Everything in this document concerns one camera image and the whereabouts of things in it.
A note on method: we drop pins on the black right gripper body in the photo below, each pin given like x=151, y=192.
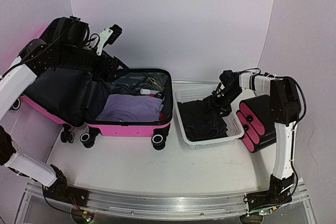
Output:
x=220, y=102

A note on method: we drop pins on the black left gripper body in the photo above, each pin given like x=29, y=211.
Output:
x=71, y=57

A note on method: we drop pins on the black denim jeans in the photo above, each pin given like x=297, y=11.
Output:
x=201, y=121

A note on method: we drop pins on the lilac purple shirt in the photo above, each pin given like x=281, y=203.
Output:
x=130, y=108

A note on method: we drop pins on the pink hard-shell kids suitcase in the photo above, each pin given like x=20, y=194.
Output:
x=129, y=81

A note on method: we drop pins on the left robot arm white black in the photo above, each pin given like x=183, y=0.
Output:
x=54, y=73

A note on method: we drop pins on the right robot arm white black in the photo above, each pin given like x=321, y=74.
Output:
x=287, y=107

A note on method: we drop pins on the white perforated plastic basket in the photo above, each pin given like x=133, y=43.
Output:
x=235, y=129

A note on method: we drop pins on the pink and black drawer organizer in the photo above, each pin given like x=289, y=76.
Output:
x=259, y=128

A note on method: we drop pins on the dark round cosmetic compact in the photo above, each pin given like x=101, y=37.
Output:
x=159, y=96

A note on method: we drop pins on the white cosmetic tube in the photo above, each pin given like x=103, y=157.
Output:
x=148, y=92

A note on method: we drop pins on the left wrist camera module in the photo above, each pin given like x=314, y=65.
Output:
x=107, y=37

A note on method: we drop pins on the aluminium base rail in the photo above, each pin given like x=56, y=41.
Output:
x=174, y=207

